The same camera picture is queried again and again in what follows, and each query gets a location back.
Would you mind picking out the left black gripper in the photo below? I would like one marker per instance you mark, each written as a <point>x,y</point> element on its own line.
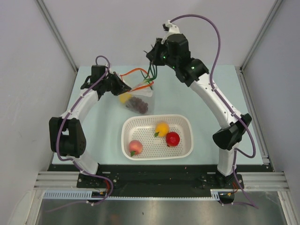
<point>121,87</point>

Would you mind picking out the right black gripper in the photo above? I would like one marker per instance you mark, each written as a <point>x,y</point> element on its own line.
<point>153,55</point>

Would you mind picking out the clear zip top bag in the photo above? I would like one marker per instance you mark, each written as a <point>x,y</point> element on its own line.
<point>134,79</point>

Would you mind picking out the fake orange fruit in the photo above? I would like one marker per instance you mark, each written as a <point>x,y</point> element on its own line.
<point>161,129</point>

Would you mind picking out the fake pink peach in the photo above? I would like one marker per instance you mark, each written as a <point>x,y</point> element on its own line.
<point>135,148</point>

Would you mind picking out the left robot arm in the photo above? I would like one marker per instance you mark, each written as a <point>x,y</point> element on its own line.
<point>67,138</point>

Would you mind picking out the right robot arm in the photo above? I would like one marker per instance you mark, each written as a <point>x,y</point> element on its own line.
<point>232,123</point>

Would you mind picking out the fake yellow lemon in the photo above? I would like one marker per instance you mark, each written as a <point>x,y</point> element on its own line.
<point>124,97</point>

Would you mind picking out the fake purple grapes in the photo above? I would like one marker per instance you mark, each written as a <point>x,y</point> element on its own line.
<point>137,105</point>

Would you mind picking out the white perforated plastic basket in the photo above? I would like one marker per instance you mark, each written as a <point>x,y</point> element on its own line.
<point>142,129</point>

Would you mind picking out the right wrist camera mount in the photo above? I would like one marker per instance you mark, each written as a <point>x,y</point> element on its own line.
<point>170,29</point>

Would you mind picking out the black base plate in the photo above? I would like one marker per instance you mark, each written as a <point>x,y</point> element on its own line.
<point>165,180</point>

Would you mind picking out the white cable duct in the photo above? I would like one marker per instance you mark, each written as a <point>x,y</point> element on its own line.
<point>74,195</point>

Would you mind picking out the aluminium frame rail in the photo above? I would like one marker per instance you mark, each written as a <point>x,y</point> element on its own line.
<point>268,181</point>

